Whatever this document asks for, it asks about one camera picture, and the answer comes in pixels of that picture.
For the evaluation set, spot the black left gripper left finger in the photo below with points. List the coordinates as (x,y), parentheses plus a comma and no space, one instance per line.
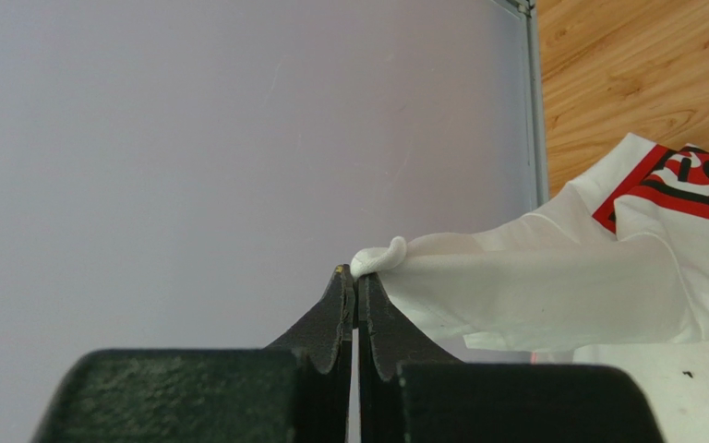
(296,389)

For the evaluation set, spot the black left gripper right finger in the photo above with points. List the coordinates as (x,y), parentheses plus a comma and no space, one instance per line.
(412,390)

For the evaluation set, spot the white Coca-Cola print t-shirt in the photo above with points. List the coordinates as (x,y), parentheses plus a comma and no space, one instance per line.
(614,270)

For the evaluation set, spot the aluminium corner post left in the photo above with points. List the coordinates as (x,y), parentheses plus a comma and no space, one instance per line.
(527,14)

